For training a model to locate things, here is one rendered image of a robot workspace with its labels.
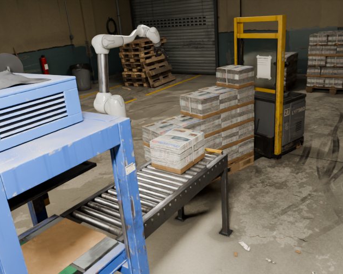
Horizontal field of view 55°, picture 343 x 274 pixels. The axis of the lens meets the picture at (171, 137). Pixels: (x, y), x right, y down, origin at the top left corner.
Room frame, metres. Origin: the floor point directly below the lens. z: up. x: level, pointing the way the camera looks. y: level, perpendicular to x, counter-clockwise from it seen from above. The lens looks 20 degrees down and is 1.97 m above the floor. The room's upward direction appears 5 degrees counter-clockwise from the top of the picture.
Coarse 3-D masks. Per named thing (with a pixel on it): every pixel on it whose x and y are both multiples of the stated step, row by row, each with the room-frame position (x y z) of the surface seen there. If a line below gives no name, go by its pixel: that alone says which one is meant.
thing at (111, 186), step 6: (150, 162) 2.58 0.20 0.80; (138, 168) 2.48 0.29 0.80; (108, 186) 2.21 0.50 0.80; (96, 192) 2.13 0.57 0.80; (102, 192) 2.12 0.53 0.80; (90, 198) 2.05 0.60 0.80; (78, 204) 1.98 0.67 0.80; (84, 204) 1.98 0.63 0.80; (66, 210) 1.92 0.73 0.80; (72, 210) 1.91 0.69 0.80; (78, 210) 1.94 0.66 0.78; (66, 216) 1.86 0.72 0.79; (78, 222) 1.92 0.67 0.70
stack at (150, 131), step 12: (168, 120) 3.64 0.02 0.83; (180, 120) 3.60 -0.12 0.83; (192, 120) 3.55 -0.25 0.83; (204, 120) 3.55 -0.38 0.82; (216, 120) 3.66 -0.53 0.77; (228, 120) 3.78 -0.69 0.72; (144, 132) 3.47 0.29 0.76; (156, 132) 3.26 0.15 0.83; (204, 132) 3.55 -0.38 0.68; (228, 132) 3.77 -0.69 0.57; (216, 144) 3.65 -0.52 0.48; (228, 156) 3.76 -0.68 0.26; (228, 168) 3.75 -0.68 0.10; (216, 180) 3.63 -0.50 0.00
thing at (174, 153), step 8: (160, 136) 2.56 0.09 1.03; (152, 144) 2.44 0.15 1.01; (160, 144) 2.40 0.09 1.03; (168, 144) 2.37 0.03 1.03; (176, 144) 2.36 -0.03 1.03; (184, 144) 2.35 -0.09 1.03; (152, 152) 2.46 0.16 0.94; (160, 152) 2.41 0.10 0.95; (168, 152) 2.36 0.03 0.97; (176, 152) 2.31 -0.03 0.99; (184, 152) 2.35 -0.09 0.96; (152, 160) 2.47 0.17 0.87; (160, 160) 2.41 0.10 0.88; (168, 160) 2.36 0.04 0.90; (176, 160) 2.32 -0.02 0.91; (184, 160) 2.35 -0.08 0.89; (176, 168) 2.32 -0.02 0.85
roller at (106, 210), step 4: (88, 204) 1.99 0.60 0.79; (92, 204) 1.98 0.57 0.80; (96, 204) 1.96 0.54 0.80; (100, 204) 1.96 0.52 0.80; (92, 208) 1.96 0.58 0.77; (96, 208) 1.94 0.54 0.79; (100, 208) 1.92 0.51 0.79; (104, 208) 1.91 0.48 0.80; (108, 208) 1.90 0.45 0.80; (104, 212) 1.89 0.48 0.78; (108, 212) 1.87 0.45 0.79; (112, 212) 1.86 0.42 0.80; (116, 212) 1.85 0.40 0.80; (116, 216) 1.83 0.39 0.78
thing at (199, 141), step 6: (168, 132) 2.65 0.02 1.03; (174, 132) 2.63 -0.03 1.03; (180, 132) 2.62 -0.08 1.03; (186, 132) 2.61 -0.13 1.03; (192, 132) 2.60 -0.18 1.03; (198, 132) 2.59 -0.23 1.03; (198, 138) 2.51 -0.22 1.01; (204, 138) 2.59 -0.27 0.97; (198, 144) 2.51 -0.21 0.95; (204, 144) 2.59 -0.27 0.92; (198, 150) 2.51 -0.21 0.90; (204, 150) 2.59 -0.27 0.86; (198, 156) 2.51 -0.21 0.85
